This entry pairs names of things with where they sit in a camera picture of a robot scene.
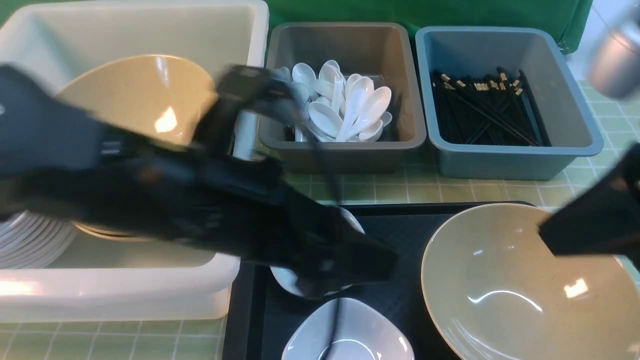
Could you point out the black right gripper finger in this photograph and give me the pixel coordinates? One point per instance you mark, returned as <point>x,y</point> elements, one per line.
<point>605,220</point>

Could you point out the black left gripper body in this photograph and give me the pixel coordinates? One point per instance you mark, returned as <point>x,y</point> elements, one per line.
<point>264,220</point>

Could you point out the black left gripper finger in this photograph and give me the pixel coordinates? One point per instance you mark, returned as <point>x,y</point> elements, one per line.
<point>355,259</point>

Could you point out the white square dish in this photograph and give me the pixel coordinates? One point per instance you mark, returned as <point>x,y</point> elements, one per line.
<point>288,280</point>
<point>363,334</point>

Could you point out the tan noodle bowl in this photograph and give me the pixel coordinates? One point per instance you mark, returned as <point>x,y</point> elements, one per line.
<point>496,292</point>

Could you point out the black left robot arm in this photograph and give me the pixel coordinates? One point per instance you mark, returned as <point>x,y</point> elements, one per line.
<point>57,160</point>

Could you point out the black plastic serving tray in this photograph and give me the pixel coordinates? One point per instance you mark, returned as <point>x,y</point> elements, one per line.
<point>263,316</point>

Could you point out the green checkered tablecloth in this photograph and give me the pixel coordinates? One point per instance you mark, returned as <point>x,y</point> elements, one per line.
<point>416,182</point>

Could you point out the pile of white spoons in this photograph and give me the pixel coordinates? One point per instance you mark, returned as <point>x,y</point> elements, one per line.
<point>338,108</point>

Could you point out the stack of tan bowls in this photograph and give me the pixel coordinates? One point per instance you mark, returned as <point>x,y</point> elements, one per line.
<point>158,96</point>

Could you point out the pile of black chopsticks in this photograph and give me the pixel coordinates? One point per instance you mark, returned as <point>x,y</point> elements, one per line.
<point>498,109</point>

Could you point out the large white plastic tub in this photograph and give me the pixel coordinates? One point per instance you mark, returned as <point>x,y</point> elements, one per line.
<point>98,279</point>

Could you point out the blue plastic chopstick bin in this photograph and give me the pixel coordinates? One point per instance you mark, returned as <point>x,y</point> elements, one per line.
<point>480,50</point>

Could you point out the green cloth backdrop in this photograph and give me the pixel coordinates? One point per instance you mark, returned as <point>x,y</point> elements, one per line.
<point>564,20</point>

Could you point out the grey plastic spoon bin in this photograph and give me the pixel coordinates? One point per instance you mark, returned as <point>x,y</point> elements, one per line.
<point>378,49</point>

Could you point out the stack of white dishes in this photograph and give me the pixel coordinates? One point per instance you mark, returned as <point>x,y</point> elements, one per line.
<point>32,241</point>

